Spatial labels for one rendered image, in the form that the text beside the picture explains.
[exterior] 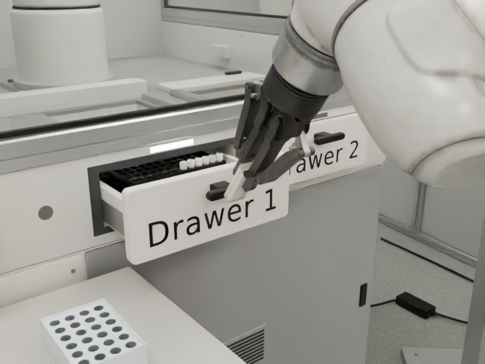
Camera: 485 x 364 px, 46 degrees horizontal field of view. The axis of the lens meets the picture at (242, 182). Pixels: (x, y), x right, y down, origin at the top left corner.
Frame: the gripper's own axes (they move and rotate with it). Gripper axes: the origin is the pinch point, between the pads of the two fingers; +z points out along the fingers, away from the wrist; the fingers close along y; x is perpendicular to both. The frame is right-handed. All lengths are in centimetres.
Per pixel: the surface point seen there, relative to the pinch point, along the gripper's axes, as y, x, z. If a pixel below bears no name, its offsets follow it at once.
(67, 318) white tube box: -4.9, 25.2, 13.3
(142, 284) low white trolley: -1.5, 11.3, 19.5
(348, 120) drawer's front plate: 13.4, -39.8, 10.2
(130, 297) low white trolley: -3.3, 14.4, 18.2
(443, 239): 9, -171, 113
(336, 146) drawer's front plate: 10.6, -36.7, 14.2
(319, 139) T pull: 9.9, -28.2, 9.1
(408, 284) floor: -2, -134, 112
